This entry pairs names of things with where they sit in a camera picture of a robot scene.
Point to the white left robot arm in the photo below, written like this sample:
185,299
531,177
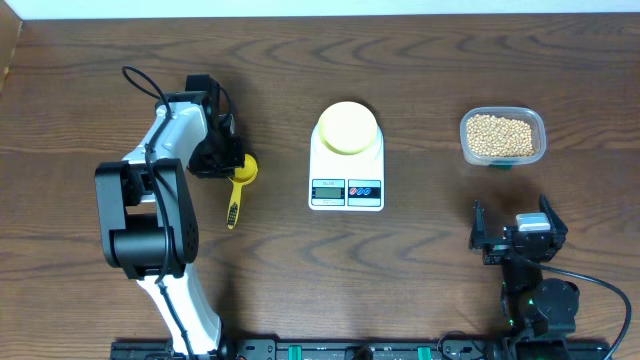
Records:
147,220

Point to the black mounting rail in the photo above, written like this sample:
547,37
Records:
456,349

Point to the clear container of soybeans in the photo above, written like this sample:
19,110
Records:
502,136

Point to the white digital kitchen scale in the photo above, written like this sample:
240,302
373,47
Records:
340,182

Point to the yellow measuring scoop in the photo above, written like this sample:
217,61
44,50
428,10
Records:
242,176

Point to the pale yellow bowl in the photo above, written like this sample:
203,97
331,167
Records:
347,128

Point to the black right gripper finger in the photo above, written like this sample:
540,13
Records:
478,234
559,229

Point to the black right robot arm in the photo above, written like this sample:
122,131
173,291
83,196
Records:
541,311

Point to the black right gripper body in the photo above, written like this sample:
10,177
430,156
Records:
495,253

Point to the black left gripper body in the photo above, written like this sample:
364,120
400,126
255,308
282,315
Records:
219,155

